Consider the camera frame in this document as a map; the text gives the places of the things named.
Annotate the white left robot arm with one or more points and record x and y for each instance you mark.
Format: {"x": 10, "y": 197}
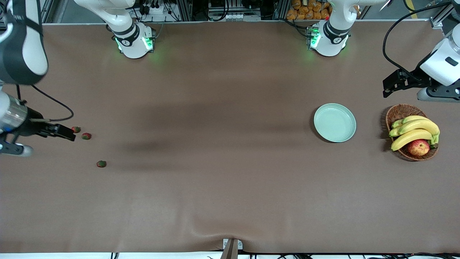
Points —
{"x": 329, "y": 39}

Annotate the brown wicker basket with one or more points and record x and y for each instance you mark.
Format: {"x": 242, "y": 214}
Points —
{"x": 400, "y": 111}

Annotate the grey metal bracket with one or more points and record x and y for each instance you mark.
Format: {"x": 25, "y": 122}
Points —
{"x": 231, "y": 250}

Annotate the white connector block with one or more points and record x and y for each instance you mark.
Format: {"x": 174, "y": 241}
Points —
{"x": 233, "y": 16}

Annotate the red strawberry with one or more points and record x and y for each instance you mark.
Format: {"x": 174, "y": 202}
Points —
{"x": 86, "y": 136}
{"x": 76, "y": 129}
{"x": 101, "y": 164}

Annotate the white power strip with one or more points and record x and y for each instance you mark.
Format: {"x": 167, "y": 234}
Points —
{"x": 156, "y": 10}

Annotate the mint green round plate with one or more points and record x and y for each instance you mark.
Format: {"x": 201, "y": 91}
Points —
{"x": 334, "y": 123}

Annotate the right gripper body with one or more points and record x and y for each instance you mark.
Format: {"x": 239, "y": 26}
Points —
{"x": 31, "y": 126}

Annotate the aluminium frame rail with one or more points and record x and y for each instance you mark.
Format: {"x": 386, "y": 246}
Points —
{"x": 440, "y": 18}

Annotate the red yellow apple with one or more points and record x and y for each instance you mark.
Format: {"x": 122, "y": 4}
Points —
{"x": 418, "y": 147}

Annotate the brown table mat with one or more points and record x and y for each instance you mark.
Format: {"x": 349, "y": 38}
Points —
{"x": 215, "y": 144}

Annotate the pile of orange bread rolls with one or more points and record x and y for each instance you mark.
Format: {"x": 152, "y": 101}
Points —
{"x": 309, "y": 12}

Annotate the yellow banana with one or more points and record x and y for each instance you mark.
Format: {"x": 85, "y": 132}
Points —
{"x": 420, "y": 125}
{"x": 394, "y": 132}
{"x": 396, "y": 123}
{"x": 413, "y": 118}
{"x": 409, "y": 136}

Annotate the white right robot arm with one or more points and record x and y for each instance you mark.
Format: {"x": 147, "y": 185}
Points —
{"x": 134, "y": 43}

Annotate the aluminium frame post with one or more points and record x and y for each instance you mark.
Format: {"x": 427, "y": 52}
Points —
{"x": 280, "y": 9}
{"x": 184, "y": 9}

